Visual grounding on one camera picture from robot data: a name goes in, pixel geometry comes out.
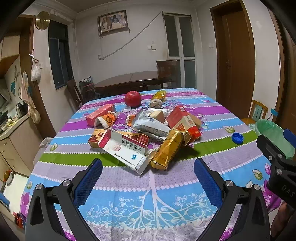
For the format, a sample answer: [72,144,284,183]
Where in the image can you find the dark wooden chair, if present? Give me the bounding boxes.
[156,60,179,88]
[67,79,85,109]

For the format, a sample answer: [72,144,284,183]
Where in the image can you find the orange white packet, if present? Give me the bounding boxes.
[95,111,119,129]

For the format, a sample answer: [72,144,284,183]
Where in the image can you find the frosted glass door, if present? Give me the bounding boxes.
[162,13,197,88]

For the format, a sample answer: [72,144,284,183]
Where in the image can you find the white pink medicine box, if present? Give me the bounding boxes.
[98,127,158,175]

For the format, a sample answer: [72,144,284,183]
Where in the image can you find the tan cardboard piece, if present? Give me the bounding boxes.
[148,110,166,123]

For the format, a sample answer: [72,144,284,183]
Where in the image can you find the yellow snack packet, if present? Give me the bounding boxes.
[151,90,167,101]

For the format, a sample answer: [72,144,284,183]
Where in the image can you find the small light wooden chair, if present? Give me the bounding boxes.
[240,100,269,124]

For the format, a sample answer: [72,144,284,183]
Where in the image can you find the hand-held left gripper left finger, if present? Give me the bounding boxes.
[25,158,103,241]

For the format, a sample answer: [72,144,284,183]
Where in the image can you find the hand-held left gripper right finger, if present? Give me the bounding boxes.
[194,158,271,241]

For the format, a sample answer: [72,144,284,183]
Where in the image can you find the long red box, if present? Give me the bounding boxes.
[85,103,116,126]

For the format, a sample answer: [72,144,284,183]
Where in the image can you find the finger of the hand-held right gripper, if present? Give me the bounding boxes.
[256,134,287,164]
[284,128,296,160]

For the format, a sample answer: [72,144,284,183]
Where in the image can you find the red apple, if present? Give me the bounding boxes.
[124,91,142,108]

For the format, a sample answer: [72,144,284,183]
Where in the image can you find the framed wall picture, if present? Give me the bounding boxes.
[97,10,128,36]

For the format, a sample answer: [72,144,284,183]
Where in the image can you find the beige knitted cloth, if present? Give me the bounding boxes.
[149,98,165,109]

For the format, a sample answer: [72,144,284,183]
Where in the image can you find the red cardboard box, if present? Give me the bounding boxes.
[166,105,192,129]

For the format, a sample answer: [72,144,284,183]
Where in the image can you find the kitchen base cabinet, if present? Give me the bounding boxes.
[0,116,44,176]

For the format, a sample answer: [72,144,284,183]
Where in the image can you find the striped floral tablecloth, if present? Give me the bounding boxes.
[20,88,287,241]

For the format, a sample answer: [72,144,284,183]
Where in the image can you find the dark wooden table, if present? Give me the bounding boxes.
[94,71,176,93]

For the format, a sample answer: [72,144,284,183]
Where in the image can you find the thin grey wall cable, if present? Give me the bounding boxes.
[102,10,162,59]

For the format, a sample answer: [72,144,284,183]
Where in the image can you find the tan dark red box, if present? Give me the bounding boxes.
[88,127,108,149]

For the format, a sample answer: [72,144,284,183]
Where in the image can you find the brown wooden door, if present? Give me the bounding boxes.
[210,0,258,112]

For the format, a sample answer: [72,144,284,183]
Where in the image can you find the hanging pink cloth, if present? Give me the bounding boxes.
[21,71,41,123]

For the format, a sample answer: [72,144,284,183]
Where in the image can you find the red beige carton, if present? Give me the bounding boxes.
[176,113,203,146]

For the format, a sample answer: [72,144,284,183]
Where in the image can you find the gold foil packet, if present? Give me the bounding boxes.
[150,130,185,171]

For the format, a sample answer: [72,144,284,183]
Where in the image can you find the dark window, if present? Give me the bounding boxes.
[48,20,74,90]

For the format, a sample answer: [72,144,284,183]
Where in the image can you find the kitchen wall cabinet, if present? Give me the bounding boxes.
[0,15,35,77]

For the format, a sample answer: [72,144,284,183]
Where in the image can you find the silver white pouch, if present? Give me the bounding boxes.
[132,108,171,139]

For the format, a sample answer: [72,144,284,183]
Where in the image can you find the gold wall clock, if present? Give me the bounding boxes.
[35,11,51,30]

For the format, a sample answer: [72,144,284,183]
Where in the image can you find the bin with green bag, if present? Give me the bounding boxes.
[248,119,296,160]

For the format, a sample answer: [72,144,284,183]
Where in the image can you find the hanging plastic bag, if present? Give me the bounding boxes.
[31,61,41,81]

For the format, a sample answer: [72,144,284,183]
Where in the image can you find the metal kettle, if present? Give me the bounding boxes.
[16,102,26,117]

